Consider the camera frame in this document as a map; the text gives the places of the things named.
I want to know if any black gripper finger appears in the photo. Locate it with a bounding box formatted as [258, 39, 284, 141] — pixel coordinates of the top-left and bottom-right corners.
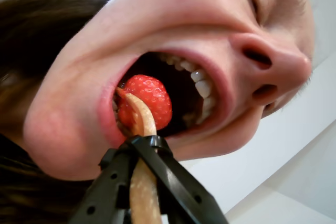
[68, 140, 137, 224]
[131, 135, 229, 224]

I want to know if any orange plastic fork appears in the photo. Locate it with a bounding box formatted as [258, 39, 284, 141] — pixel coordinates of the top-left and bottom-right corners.
[115, 86, 163, 224]

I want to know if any red strawberry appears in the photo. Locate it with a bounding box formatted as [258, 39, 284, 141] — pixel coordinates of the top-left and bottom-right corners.
[117, 74, 173, 132]

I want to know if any brown-haired woman in black top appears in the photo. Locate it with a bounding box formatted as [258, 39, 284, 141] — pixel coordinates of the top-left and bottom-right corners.
[0, 0, 316, 224]

